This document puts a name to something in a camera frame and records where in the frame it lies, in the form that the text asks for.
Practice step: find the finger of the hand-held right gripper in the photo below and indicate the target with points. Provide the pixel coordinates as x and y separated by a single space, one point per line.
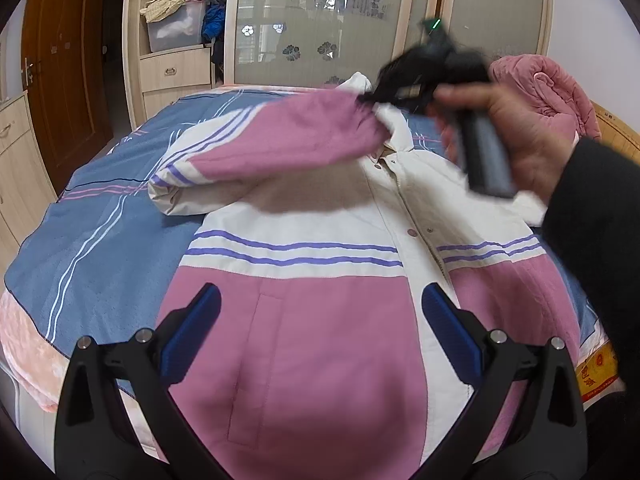
375 92

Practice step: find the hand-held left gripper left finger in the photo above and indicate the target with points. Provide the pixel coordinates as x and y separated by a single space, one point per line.
197 320

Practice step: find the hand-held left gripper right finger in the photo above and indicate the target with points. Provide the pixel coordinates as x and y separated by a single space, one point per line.
445 322

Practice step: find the pink and white padded jacket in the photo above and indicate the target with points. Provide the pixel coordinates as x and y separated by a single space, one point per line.
325 320

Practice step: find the person's right hand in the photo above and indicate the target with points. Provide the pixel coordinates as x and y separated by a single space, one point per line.
530 145

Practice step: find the plain frosted glass sliding door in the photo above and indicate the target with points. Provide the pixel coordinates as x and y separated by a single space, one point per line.
500 5

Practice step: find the floral frosted glass sliding door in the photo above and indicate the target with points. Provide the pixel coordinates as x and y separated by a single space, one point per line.
320 15

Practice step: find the pink quilted coat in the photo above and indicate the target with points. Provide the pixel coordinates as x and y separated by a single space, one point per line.
545 85

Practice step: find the blue striped bed blanket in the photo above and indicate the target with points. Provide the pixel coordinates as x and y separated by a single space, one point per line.
100 220

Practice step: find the yellow red printed bag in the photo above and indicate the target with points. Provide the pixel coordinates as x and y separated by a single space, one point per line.
597 365

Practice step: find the pink fluffy blanket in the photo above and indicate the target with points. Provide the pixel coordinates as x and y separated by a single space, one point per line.
30 345

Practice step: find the blue garment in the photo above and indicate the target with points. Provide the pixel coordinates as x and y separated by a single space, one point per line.
214 22

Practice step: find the translucent plastic storage box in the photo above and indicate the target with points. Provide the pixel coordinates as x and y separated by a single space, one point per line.
177 30

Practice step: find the light wooden side cabinet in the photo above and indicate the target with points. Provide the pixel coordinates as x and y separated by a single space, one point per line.
22 175

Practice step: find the cream crumpled garment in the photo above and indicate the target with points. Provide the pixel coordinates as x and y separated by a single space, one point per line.
162 5

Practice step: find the light wooden wardrobe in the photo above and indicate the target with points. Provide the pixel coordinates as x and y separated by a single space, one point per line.
132 35

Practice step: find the brown wooden door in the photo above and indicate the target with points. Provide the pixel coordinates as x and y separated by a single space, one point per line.
70 60

